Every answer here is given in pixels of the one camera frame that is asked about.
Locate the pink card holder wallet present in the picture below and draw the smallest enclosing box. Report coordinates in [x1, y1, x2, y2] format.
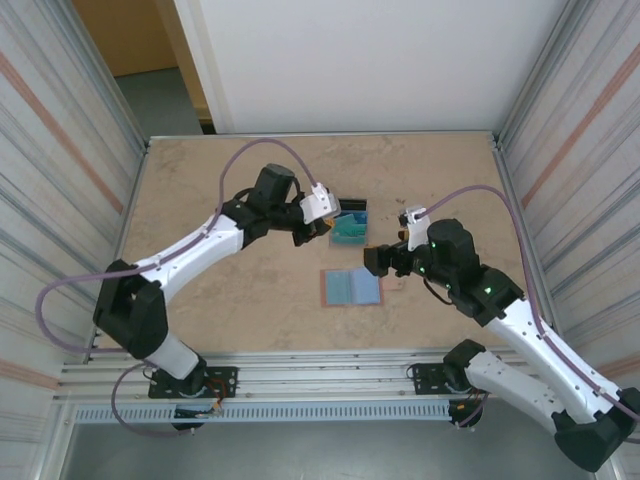
[318, 268, 405, 309]

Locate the teal card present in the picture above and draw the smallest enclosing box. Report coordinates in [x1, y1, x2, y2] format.
[331, 227, 370, 247]

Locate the wooden door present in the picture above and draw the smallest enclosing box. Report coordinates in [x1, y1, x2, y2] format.
[73, 0, 212, 135]

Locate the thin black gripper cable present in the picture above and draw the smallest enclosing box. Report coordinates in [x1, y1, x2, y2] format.
[422, 275, 455, 307]

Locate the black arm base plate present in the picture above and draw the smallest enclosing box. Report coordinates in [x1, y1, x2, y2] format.
[149, 366, 239, 400]
[407, 362, 501, 397]

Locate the aluminium mounting rail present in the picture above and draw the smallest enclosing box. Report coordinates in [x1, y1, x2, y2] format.
[58, 347, 599, 404]

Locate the perforated grey cable duct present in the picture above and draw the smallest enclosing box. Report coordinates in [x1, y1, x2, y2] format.
[73, 402, 451, 424]

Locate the translucent enclosure side panel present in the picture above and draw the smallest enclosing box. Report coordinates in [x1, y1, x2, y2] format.
[0, 0, 146, 451]
[499, 0, 640, 431]

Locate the aluminium frame post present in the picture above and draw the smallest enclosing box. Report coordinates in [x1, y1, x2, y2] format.
[69, 0, 151, 151]
[492, 0, 591, 151]

